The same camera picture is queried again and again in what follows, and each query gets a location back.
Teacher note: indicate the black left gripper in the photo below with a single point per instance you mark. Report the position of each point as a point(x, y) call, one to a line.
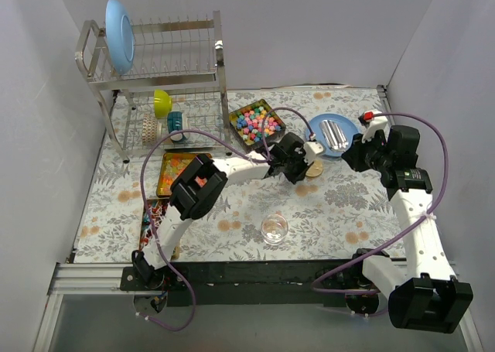
point(295, 166)

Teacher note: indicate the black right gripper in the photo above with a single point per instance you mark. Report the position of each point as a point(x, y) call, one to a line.
point(356, 155)

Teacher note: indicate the tin of colourful star candies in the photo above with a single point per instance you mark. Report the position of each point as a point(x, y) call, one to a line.
point(254, 120)

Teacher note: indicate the silver metal scoop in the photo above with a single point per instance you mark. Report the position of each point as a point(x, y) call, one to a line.
point(334, 136)

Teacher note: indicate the clear glass jar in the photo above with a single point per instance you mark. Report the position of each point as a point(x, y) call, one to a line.
point(274, 229)

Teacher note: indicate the tin of gummy candies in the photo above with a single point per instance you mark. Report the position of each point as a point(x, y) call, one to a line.
point(173, 163)

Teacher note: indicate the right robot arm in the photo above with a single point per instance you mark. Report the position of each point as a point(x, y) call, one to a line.
point(429, 296)

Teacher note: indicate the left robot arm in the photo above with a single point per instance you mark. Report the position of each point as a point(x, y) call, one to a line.
point(196, 190)

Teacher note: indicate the gold tin of wrapped candies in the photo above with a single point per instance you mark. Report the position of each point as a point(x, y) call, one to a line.
point(147, 238)

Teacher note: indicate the gold round jar lid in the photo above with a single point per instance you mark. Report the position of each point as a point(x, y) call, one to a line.
point(315, 170)

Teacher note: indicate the teal and white cup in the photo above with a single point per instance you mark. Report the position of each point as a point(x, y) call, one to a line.
point(177, 121)

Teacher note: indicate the steel dish rack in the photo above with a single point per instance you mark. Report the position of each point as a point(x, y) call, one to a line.
point(184, 57)

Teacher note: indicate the yellow-green bowl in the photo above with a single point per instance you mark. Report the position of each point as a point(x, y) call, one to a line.
point(162, 104)

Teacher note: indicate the patterned tape roll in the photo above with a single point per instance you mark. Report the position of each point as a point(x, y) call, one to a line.
point(151, 128)

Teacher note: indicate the blue plate in rack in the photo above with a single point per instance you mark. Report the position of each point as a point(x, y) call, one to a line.
point(120, 37)

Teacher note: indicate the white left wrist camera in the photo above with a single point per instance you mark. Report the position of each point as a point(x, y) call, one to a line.
point(312, 149)

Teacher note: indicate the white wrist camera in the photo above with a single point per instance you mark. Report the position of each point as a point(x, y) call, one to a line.
point(373, 121)
point(312, 149)

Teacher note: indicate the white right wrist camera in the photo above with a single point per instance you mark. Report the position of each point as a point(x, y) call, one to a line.
point(373, 121)

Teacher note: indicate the black metal base rail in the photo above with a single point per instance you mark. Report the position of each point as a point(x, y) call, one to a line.
point(250, 283)

